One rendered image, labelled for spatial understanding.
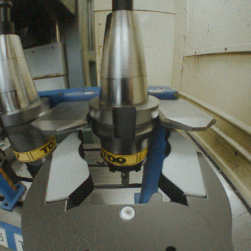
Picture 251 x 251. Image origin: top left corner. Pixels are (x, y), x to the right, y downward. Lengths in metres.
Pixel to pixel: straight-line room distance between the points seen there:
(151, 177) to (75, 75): 0.67
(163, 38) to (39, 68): 0.94
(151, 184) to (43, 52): 0.78
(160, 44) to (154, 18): 0.22
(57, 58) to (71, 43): 0.12
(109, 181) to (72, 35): 0.74
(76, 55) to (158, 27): 0.71
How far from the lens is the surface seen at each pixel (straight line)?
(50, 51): 0.77
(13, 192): 0.52
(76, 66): 0.75
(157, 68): 1.10
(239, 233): 0.57
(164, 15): 1.20
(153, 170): 0.22
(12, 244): 0.42
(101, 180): 0.45
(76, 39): 0.77
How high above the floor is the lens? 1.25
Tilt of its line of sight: 26 degrees down
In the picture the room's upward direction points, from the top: straight up
